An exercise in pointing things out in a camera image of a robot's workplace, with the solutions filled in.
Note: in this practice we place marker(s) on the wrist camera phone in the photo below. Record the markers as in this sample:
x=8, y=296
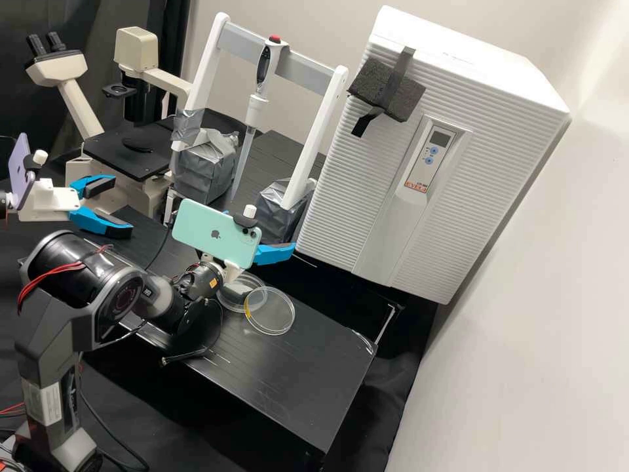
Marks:
x=211, y=231
x=20, y=167

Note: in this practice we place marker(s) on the incubator door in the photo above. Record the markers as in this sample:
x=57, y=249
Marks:
x=344, y=196

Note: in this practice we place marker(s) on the cream microscope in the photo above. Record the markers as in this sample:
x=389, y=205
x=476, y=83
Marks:
x=73, y=93

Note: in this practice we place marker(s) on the pipette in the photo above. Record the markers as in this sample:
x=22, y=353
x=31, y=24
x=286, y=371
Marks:
x=263, y=69

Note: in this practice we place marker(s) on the white pipette stand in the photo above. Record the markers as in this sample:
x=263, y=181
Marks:
x=309, y=74

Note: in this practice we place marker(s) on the right wrist camera phone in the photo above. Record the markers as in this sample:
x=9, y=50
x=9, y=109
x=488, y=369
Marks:
x=211, y=231

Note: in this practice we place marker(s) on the white incubator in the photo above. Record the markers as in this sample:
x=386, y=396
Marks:
x=491, y=64

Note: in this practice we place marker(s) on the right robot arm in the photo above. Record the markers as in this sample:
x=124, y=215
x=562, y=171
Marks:
x=59, y=275

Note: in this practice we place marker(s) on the petri dish lid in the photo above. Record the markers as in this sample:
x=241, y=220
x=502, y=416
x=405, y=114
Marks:
x=275, y=314

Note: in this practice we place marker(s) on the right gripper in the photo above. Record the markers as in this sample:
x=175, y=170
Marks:
x=233, y=272

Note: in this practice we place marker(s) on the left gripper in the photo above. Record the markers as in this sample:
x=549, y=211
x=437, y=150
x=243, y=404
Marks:
x=51, y=201

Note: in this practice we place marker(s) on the left wrist camera phone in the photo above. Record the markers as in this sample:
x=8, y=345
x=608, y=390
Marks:
x=20, y=167

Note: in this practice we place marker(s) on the grey taped block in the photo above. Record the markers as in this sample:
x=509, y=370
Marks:
x=277, y=211
x=204, y=164

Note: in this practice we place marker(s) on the petri dish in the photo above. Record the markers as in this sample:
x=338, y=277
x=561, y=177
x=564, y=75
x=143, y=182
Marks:
x=236, y=292

